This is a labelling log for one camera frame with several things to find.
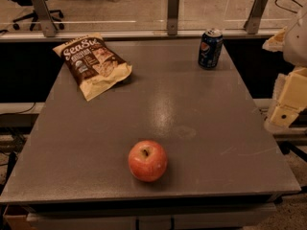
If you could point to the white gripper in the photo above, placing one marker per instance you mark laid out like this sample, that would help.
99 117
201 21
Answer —
297 42

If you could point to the red apple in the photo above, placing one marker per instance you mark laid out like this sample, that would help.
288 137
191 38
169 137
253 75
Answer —
147 161

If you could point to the brown chip bag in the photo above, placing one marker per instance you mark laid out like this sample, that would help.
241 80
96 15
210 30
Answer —
93 65

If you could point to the blue soda can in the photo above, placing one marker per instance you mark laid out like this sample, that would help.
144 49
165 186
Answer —
210 48

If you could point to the metal railing bar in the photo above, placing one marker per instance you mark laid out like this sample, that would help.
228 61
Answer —
60 36

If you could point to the cardboard box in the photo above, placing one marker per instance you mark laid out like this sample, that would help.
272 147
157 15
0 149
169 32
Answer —
16 218

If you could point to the right metal bracket post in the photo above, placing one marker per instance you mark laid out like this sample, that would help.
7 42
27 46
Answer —
253 22

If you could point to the metal bracket post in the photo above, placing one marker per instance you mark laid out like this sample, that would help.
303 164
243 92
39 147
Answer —
44 17
253 22
172 16

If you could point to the middle metal bracket post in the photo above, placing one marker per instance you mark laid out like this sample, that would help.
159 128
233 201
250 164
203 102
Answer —
172 16

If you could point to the left metal bracket post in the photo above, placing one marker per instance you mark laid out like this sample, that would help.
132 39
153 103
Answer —
44 17

